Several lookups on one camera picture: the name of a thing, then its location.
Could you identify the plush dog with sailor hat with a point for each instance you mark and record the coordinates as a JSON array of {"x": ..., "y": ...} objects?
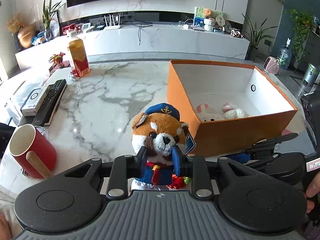
[{"x": 160, "y": 130}]

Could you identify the black remote control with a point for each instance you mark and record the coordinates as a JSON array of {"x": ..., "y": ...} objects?
[{"x": 50, "y": 100}]

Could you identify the water jug with pump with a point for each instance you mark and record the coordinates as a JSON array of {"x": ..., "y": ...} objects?
[{"x": 285, "y": 55}]

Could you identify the white bunny plush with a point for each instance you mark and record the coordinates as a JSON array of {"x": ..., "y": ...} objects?
[{"x": 210, "y": 116}]

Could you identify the person's right hand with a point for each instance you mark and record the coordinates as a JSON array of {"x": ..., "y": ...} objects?
[{"x": 313, "y": 192}]

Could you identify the gold vase with dried flowers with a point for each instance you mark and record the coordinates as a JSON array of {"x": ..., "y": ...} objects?
[{"x": 26, "y": 37}]

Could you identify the blue green picture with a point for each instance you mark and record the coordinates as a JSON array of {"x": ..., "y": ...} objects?
[{"x": 198, "y": 15}]

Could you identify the climbing green plant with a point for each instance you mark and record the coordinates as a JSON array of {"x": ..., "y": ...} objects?
[{"x": 301, "y": 27}]

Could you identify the brown teddy bear in pot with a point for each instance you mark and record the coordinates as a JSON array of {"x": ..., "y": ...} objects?
[{"x": 209, "y": 17}]

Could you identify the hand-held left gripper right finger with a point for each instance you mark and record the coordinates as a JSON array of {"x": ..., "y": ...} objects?
[{"x": 178, "y": 164}]

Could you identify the white power strip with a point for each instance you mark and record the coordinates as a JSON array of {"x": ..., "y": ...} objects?
[{"x": 181, "y": 26}]

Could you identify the white desk clock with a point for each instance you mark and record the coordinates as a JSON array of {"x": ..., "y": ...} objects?
[{"x": 86, "y": 27}]

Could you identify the white marble tv cabinet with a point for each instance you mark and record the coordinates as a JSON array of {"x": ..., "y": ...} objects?
[{"x": 175, "y": 40}]

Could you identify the round paper fan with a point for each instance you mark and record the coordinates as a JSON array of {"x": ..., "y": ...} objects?
[{"x": 220, "y": 20}]

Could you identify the black white cow toy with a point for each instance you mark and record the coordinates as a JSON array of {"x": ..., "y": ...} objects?
[{"x": 236, "y": 33}]

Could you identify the red flat box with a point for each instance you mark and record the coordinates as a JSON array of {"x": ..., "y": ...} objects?
[{"x": 65, "y": 65}]

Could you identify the pink white plush toy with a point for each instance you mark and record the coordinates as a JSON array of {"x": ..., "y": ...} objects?
[{"x": 235, "y": 112}]

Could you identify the silver trash can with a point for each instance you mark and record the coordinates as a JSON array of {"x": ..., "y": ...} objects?
[{"x": 311, "y": 75}]

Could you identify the white box with blue circle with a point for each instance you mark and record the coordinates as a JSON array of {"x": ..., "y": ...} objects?
[{"x": 33, "y": 100}]

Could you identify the tall potted green plant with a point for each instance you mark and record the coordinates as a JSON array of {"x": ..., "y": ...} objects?
[{"x": 257, "y": 37}]

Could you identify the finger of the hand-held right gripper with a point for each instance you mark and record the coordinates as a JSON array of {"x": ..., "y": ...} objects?
[
  {"x": 250, "y": 157},
  {"x": 275, "y": 141}
]

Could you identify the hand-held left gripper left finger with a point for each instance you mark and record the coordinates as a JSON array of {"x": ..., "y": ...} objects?
[{"x": 143, "y": 161}]

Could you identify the orange cardboard box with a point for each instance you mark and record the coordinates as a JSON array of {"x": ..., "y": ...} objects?
[{"x": 225, "y": 135}]

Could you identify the red gift boxes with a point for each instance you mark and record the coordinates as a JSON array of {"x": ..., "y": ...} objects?
[{"x": 71, "y": 28}]

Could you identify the white router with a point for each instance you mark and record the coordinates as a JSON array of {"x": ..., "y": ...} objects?
[{"x": 112, "y": 26}]

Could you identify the pink heater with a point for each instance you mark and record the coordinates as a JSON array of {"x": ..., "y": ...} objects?
[{"x": 272, "y": 66}]

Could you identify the green plant in glass vase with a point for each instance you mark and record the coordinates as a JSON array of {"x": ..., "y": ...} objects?
[{"x": 48, "y": 17}]

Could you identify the small red plant decoration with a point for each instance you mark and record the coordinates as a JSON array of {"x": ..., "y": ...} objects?
[{"x": 58, "y": 58}]

